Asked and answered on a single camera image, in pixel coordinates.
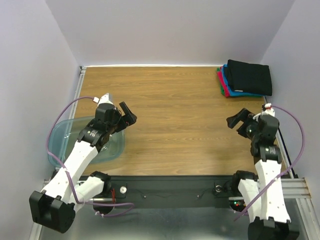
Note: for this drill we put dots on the left aluminium side rail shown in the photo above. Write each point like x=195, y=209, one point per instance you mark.
x=77, y=91

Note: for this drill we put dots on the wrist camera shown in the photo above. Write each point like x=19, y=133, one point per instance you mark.
x=104, y=104
x=268, y=126

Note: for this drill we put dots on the folded blue t-shirt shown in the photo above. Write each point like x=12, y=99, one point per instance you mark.
x=228, y=82

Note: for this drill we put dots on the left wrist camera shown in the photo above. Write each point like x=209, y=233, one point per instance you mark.
x=104, y=104

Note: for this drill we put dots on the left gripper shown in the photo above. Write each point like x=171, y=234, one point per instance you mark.
x=131, y=119

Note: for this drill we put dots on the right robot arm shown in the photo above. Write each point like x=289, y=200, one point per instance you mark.
x=262, y=191

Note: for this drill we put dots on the black t-shirt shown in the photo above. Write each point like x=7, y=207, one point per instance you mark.
x=249, y=77

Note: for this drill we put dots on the clear blue plastic bin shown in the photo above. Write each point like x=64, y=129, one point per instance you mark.
x=65, y=133

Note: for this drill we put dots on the aluminium frame rail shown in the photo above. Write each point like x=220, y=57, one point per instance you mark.
x=295, y=187

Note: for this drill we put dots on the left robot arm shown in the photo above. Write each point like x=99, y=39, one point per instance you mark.
x=56, y=205

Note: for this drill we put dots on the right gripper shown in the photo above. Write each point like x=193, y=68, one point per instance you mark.
x=243, y=125

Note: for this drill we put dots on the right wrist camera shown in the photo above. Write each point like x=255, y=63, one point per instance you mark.
x=268, y=126

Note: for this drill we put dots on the folded green t-shirt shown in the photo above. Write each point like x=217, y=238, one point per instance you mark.
x=225, y=88

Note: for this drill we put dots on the folded red t-shirt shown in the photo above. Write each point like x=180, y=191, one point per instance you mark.
x=223, y=88

